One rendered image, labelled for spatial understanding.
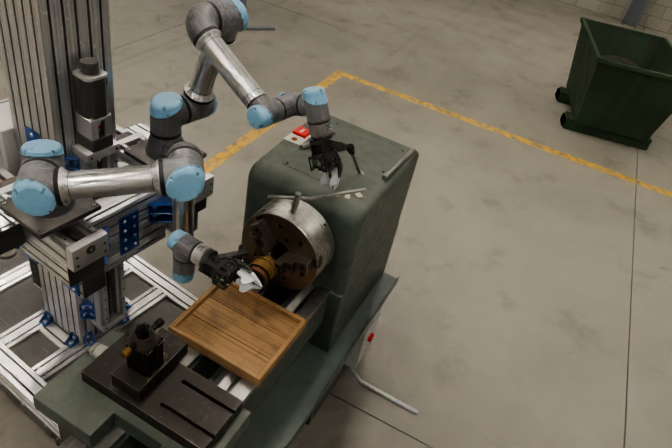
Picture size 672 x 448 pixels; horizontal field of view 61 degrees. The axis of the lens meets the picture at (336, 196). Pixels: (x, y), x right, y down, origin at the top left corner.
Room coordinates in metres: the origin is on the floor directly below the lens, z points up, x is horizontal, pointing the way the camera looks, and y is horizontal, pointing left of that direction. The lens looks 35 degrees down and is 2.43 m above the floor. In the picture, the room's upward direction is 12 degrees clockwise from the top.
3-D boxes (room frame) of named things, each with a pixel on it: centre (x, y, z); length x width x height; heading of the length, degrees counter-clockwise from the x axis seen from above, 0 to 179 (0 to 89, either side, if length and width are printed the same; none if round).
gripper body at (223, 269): (1.36, 0.32, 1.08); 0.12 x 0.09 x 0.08; 67
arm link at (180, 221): (1.54, 0.51, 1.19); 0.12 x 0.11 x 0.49; 111
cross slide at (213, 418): (0.96, 0.37, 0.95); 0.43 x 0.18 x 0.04; 70
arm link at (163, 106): (1.85, 0.68, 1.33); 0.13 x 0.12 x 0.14; 148
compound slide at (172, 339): (1.01, 0.42, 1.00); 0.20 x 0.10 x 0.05; 160
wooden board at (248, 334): (1.30, 0.23, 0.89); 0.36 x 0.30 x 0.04; 70
